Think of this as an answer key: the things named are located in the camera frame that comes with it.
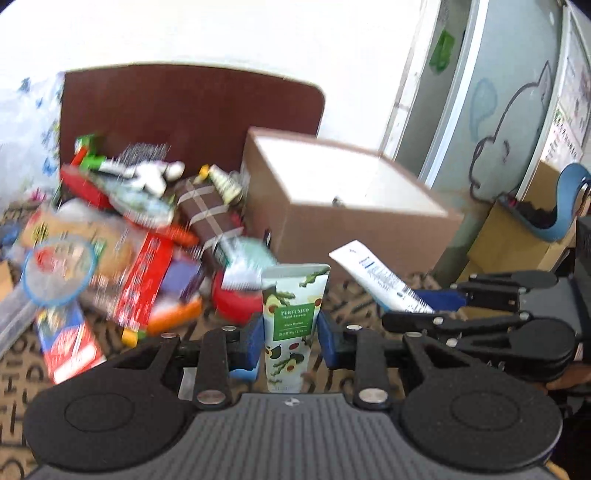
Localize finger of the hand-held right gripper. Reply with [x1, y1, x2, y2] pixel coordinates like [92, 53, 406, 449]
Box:
[382, 311, 532, 352]
[413, 271, 559, 312]

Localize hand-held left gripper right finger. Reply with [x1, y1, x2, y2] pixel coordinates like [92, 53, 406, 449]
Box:
[318, 312, 468, 410]

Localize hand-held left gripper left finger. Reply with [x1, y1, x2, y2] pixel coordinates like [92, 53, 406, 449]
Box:
[111, 316, 265, 411]

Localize avocado print hand cream tube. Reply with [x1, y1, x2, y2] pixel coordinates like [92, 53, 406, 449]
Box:
[261, 264, 331, 394]

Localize white tube blue print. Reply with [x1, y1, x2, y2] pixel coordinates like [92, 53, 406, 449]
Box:
[329, 240, 435, 315]

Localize brown cardboard box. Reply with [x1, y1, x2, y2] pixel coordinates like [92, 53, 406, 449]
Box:
[239, 127, 465, 296]

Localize person's right hand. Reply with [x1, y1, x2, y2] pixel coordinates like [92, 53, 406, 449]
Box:
[547, 364, 591, 394]

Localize orange white block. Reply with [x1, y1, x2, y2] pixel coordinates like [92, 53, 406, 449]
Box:
[145, 295, 205, 335]

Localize tan cardboard carton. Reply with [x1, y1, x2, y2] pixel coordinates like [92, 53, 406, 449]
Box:
[455, 159, 578, 284]

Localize mint green box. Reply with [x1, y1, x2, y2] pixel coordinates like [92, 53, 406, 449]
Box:
[217, 236, 279, 291]

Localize purple blue box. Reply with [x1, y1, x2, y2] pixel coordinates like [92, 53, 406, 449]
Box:
[161, 256, 206, 308]

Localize red toothpaste box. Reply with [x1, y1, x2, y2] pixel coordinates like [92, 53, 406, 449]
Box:
[112, 231, 175, 334]

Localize orange red ribbed packet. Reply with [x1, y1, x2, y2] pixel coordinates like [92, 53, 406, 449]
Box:
[159, 224, 200, 246]

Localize brown plaid pouch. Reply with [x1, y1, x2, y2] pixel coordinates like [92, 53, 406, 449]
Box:
[177, 178, 246, 261]

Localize white green tube yellow cap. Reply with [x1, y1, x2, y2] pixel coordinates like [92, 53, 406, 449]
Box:
[198, 164, 245, 206]

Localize red blue printed box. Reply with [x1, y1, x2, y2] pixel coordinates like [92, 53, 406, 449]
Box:
[36, 307, 108, 385]

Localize silver green printed packet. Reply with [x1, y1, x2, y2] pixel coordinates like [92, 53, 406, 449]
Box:
[99, 180, 178, 229]

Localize white plastic toy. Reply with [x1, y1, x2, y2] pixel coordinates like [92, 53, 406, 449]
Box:
[99, 159, 186, 197]

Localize brown paper packet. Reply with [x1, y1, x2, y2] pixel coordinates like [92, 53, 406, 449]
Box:
[18, 203, 137, 282]

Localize blue rimmed round racket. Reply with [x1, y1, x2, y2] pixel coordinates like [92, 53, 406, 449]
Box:
[23, 234, 99, 308]

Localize black white striped packet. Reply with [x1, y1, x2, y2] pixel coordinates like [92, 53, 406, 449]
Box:
[121, 141, 171, 163]

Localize red flat packet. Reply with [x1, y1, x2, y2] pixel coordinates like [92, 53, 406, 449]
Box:
[59, 164, 114, 210]

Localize paper notice sheets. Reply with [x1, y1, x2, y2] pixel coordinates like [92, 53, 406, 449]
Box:
[540, 9, 591, 171]

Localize dark brown wooden board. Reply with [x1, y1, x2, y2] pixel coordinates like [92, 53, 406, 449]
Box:
[60, 64, 326, 185]

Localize green small packet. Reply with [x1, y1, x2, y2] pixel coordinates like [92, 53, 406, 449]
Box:
[74, 133, 107, 167]

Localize clear blue printed plastic bag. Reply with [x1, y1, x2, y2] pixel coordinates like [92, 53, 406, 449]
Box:
[0, 71, 65, 210]

